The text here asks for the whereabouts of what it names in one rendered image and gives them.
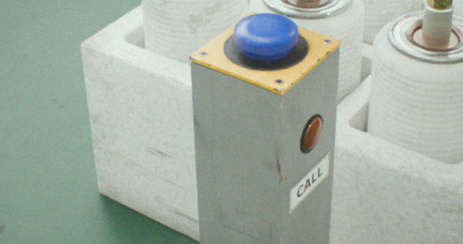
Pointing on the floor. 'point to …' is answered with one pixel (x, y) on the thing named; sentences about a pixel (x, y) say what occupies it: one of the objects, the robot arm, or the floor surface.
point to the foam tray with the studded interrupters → (342, 193)
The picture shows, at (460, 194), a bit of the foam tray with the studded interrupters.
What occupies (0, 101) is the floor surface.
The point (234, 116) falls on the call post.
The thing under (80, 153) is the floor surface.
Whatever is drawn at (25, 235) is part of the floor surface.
